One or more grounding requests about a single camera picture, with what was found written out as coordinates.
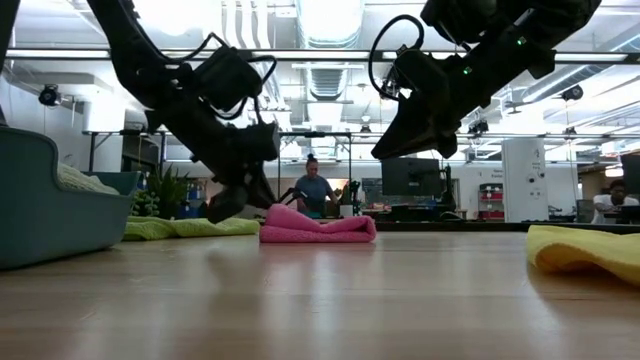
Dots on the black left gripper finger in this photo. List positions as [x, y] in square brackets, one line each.
[225, 205]
[262, 192]

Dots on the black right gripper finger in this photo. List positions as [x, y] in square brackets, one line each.
[447, 147]
[405, 140]

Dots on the pink microfiber towel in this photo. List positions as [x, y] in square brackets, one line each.
[315, 227]

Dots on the sage green towel teal edge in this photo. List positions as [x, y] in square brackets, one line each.
[80, 180]

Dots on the yellow microfiber towel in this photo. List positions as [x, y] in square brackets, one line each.
[585, 250]

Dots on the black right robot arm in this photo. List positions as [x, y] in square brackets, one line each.
[525, 30]

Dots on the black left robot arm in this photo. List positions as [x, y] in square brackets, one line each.
[125, 50]

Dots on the lime green microfiber towel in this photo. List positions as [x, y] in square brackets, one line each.
[190, 227]

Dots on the black monitor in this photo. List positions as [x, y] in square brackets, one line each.
[631, 175]
[410, 176]

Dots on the person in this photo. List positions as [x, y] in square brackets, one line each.
[612, 202]
[315, 190]

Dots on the green artificial plant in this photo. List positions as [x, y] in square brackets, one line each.
[167, 192]

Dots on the shelf with red bins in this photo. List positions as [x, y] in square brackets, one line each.
[491, 200]

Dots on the white machine with knobs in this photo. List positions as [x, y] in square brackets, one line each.
[522, 170]

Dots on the black horizontal crossbar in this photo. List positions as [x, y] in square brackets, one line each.
[310, 55]

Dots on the teal plastic bin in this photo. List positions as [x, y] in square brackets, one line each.
[45, 225]

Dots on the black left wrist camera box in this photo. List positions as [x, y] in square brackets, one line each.
[260, 142]

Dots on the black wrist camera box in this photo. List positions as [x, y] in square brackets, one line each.
[260, 142]
[405, 72]

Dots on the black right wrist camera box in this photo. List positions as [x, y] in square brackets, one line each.
[405, 72]

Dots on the black metal table frame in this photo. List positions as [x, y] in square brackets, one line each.
[475, 226]

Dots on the silver ventilation duct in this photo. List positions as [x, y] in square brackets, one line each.
[330, 25]

